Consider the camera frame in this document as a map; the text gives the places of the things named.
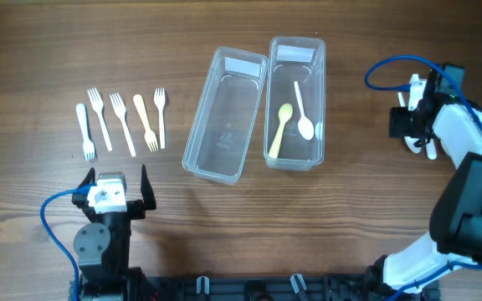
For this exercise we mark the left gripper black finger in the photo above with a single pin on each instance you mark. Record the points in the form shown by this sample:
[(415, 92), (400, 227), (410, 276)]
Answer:
[(89, 178), (147, 192)]

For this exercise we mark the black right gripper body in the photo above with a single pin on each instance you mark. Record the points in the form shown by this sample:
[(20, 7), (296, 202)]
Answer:
[(404, 124)]

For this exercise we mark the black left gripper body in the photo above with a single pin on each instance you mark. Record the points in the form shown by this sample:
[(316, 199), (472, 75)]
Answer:
[(120, 221)]

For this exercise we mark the white spoon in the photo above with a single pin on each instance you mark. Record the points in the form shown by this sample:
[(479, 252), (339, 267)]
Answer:
[(431, 150), (305, 126), (410, 142), (401, 100)]

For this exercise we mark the cream yellow fork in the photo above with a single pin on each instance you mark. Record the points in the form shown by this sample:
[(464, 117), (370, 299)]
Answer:
[(149, 136)]

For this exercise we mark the yellow spoon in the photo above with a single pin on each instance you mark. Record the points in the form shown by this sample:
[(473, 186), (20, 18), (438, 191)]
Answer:
[(285, 113)]

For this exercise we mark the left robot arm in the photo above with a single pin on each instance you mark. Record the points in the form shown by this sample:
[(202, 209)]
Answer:
[(103, 245)]

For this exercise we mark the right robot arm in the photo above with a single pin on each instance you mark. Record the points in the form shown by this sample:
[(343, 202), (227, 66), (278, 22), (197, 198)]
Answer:
[(437, 110)]

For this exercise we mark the clear container, left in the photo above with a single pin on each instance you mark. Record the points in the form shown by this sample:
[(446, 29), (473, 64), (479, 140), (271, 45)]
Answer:
[(223, 124)]

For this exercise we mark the clear container, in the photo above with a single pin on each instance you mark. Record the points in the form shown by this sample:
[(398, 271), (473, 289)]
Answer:
[(303, 60), (223, 124)]

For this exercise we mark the clear container, right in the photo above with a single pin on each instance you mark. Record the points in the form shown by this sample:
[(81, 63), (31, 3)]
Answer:
[(303, 60)]

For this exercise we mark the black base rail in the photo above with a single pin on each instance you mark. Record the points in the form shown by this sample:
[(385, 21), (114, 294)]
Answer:
[(332, 287)]

